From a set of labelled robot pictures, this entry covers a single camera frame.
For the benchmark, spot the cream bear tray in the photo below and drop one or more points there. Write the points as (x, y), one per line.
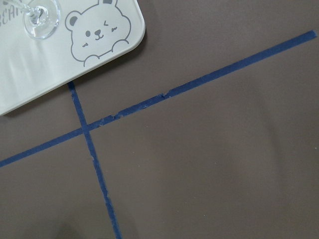
(90, 33)

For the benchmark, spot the clear wine glass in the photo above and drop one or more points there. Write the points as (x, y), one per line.
(41, 17)

